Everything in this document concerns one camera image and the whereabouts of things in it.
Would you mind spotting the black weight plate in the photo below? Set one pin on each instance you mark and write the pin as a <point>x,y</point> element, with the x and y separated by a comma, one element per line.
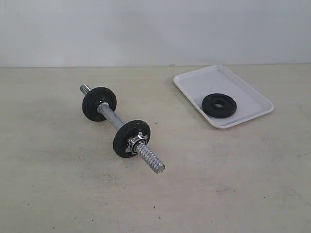
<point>219,105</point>
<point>93,98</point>
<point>129,130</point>

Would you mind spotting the chrome star collar nut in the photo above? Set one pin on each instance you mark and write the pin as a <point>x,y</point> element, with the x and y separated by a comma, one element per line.
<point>134,141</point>

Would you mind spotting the white rectangular plastic tray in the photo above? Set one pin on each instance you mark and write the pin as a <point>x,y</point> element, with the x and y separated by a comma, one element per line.
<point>197,84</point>

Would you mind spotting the chrome threaded dumbbell bar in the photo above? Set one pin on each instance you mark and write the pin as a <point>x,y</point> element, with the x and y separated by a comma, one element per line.
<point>142,149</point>

